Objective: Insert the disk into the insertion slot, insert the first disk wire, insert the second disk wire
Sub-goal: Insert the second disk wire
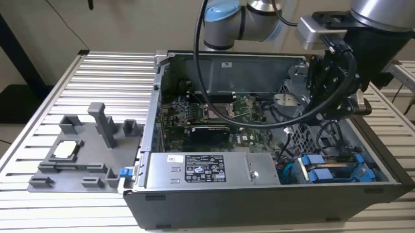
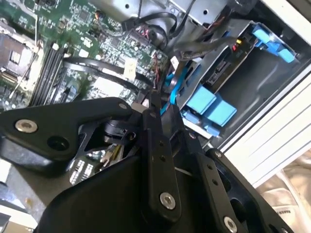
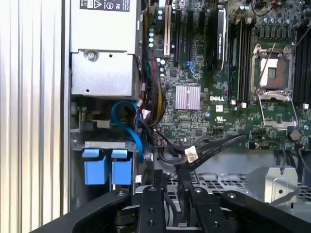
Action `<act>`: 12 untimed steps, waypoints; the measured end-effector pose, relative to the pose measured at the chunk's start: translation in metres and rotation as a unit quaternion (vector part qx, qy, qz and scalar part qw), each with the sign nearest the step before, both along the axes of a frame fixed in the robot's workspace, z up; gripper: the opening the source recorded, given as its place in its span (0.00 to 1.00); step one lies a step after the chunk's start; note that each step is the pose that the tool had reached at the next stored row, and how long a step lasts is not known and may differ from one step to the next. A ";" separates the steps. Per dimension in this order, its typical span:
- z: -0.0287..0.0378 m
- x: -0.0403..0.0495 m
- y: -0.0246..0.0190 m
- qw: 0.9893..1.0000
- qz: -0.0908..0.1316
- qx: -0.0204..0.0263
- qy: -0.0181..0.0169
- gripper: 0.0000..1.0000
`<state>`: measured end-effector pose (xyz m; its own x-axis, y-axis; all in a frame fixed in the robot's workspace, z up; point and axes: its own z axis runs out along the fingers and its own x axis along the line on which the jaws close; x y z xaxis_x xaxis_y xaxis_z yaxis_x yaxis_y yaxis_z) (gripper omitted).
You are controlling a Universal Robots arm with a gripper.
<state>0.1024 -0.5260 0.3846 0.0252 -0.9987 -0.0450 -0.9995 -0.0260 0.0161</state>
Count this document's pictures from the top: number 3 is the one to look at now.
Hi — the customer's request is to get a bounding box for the hard disk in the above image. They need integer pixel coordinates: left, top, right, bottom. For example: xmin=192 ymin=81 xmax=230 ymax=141
xmin=82 ymin=148 xmax=109 ymax=185
xmin=111 ymin=149 xmax=134 ymax=185

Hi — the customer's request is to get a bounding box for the open dark grey PC case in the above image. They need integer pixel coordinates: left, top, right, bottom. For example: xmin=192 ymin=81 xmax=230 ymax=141
xmin=59 ymin=0 xmax=311 ymax=233

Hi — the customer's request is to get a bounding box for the black wire white label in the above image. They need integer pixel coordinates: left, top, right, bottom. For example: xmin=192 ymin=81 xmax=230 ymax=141
xmin=173 ymin=133 xmax=246 ymax=176

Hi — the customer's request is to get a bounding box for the black graphics card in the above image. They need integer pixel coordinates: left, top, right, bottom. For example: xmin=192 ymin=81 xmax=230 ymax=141
xmin=205 ymin=7 xmax=229 ymax=74

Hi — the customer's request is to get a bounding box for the silver metal bracket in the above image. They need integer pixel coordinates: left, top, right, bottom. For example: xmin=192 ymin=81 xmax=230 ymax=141
xmin=247 ymin=166 xmax=300 ymax=204

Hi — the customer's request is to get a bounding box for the green motherboard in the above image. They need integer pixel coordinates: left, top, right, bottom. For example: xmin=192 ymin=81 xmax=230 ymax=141
xmin=143 ymin=0 xmax=311 ymax=151

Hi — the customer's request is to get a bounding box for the CPU socket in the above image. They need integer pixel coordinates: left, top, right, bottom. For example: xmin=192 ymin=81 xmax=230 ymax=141
xmin=251 ymin=43 xmax=294 ymax=94

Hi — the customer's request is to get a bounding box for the metal disk bay cage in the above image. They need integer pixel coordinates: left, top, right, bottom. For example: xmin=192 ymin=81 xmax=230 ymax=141
xmin=135 ymin=166 xmax=311 ymax=233

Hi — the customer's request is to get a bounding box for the black expansion slot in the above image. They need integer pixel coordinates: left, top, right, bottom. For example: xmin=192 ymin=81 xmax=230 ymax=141
xmin=187 ymin=9 xmax=194 ymax=57
xmin=174 ymin=9 xmax=181 ymax=63

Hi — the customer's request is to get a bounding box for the metal socket cover frame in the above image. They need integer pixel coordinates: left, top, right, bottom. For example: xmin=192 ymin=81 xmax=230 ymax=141
xmin=255 ymin=88 xmax=300 ymax=128

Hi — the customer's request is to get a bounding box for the blue flat data cable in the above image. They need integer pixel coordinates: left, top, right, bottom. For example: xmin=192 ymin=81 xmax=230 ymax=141
xmin=111 ymin=100 xmax=147 ymax=166

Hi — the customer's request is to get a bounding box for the thin metal locking lever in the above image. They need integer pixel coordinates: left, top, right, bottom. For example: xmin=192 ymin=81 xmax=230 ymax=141
xmin=292 ymin=26 xmax=311 ymax=47
xmin=259 ymin=43 xmax=276 ymax=83

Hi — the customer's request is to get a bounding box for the round coin battery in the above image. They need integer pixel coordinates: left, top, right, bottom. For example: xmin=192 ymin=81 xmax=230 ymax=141
xmin=290 ymin=129 xmax=302 ymax=142

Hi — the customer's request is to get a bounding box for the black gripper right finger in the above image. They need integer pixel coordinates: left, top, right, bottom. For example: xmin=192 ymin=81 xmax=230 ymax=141
xmin=178 ymin=167 xmax=311 ymax=233

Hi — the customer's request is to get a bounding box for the coloured power wire bundle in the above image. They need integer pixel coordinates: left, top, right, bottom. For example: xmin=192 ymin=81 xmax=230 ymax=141
xmin=138 ymin=59 xmax=166 ymax=127

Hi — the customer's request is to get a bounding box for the silver power supply unit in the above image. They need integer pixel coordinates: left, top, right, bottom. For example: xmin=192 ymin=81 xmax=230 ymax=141
xmin=69 ymin=0 xmax=144 ymax=97

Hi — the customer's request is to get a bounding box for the silver finned chipset heatsink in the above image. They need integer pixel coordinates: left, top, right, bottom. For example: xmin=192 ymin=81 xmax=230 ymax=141
xmin=175 ymin=85 xmax=202 ymax=110

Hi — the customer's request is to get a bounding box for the thin red black wire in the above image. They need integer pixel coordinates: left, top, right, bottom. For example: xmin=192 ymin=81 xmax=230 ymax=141
xmin=251 ymin=0 xmax=276 ymax=17

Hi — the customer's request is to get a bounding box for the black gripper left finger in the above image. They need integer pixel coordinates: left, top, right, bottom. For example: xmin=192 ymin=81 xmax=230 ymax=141
xmin=30 ymin=169 xmax=167 ymax=233

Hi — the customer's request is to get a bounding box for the black RAM slot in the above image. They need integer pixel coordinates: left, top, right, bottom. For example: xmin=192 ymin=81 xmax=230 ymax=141
xmin=243 ymin=19 xmax=249 ymax=107
xmin=228 ymin=19 xmax=236 ymax=104
xmin=248 ymin=18 xmax=254 ymax=102
xmin=294 ymin=28 xmax=303 ymax=105
xmin=237 ymin=19 xmax=243 ymax=104

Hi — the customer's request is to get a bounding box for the white expansion slot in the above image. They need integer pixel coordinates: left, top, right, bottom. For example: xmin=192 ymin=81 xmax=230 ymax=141
xmin=164 ymin=4 xmax=171 ymax=58

